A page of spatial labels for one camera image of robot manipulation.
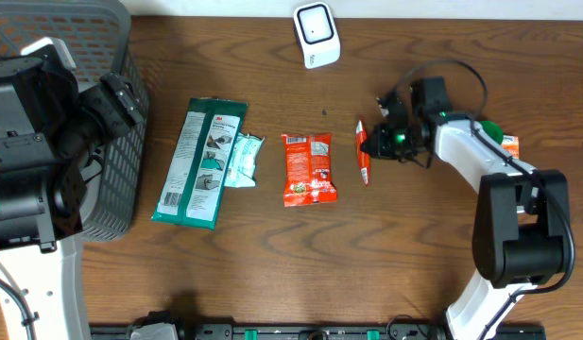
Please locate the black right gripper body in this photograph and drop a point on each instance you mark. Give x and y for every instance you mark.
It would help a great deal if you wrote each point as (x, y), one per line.
(396, 144)

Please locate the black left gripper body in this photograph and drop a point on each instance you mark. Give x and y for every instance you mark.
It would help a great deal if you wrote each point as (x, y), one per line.
(113, 110)

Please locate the red tube snack pack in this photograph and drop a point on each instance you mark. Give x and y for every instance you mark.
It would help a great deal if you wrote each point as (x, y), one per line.
(362, 157)

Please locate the green lid spice jar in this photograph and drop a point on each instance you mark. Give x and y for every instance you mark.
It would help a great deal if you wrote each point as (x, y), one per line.
(493, 130)

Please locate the red snack bag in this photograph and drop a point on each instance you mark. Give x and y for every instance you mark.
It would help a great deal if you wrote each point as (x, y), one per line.
(308, 170)

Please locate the small orange box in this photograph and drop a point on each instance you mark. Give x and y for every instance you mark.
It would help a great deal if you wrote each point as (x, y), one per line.
(512, 145)

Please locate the green white package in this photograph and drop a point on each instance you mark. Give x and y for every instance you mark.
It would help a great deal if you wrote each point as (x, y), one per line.
(195, 181)

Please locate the mint green wipes pack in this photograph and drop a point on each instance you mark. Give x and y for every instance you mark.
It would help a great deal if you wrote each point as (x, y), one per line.
(242, 166)

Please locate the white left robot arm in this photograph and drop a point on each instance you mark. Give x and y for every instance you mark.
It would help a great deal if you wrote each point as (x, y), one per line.
(53, 168)

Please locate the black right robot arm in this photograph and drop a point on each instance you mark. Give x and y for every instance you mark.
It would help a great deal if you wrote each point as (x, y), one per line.
(522, 242)

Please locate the white barcode scanner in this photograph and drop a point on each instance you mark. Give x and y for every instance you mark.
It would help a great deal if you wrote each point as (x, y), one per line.
(317, 35)

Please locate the grey plastic shopping basket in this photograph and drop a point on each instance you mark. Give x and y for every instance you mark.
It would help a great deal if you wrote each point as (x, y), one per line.
(96, 33)

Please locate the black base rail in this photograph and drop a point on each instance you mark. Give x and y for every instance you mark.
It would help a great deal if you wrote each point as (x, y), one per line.
(164, 325)

